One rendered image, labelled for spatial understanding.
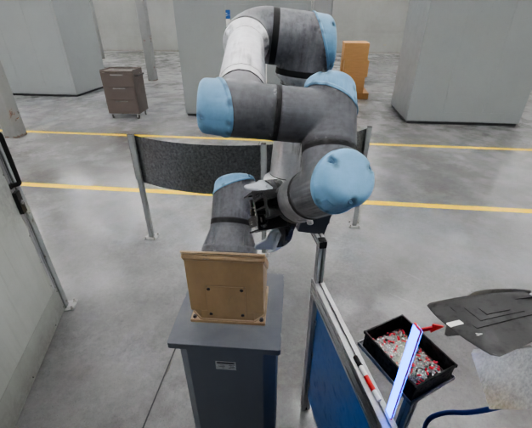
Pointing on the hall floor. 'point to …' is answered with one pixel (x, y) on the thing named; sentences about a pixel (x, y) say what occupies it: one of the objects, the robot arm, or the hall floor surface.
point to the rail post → (308, 354)
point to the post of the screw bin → (404, 414)
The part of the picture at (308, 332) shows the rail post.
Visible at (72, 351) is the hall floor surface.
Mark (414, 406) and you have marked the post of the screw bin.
